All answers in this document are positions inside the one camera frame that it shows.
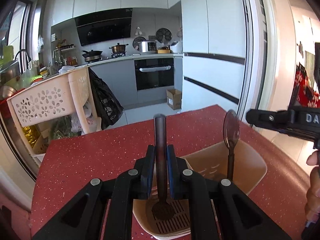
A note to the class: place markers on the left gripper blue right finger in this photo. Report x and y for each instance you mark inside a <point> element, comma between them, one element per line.
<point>190,185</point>

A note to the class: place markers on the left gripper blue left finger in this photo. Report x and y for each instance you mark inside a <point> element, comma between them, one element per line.
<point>132,184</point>

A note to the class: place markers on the dark plastic spoon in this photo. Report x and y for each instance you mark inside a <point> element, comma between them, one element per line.
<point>162,210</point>
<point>231,131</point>

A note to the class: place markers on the person right hand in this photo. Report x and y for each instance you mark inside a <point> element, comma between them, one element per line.
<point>312,195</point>

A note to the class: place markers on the white plastic utensil caddy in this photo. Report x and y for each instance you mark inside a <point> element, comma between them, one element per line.
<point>211,163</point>

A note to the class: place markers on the black plastic bag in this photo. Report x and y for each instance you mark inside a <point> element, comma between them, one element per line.
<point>106,104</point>

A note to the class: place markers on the cardboard box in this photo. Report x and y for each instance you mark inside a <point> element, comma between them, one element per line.
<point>174,98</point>

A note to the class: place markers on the pink perforated storage cart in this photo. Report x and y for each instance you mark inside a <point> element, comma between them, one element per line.
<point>47,100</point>

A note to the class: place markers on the black built-in oven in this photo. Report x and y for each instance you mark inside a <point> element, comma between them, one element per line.
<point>154,73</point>

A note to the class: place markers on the white refrigerator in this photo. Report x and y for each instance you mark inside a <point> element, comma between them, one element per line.
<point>214,47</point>

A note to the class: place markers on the black wok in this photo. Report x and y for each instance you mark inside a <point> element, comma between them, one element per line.
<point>92,55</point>

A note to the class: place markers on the steel cooking pot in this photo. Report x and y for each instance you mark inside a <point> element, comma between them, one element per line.
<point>119,48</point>

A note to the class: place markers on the silver rice cooker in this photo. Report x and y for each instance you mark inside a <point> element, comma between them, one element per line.
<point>148,47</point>

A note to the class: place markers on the black range hood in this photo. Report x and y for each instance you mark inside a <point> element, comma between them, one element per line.
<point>104,25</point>

